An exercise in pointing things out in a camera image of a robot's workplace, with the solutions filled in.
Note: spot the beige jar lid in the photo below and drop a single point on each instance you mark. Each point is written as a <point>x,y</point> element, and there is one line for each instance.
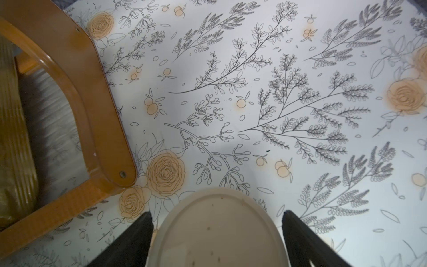
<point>218,227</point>

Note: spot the floral table mat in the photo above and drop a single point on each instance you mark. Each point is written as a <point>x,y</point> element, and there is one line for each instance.
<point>318,107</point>

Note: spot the colourful candy bag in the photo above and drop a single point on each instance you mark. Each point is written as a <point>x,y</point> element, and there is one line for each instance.
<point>19,182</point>

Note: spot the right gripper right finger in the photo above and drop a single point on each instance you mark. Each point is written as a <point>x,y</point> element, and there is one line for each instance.
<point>304,247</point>

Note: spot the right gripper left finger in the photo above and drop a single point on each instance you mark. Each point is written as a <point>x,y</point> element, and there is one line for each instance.
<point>131,248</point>

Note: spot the wooden two-tier shelf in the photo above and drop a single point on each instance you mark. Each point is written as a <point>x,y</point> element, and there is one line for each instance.
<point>77,140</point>

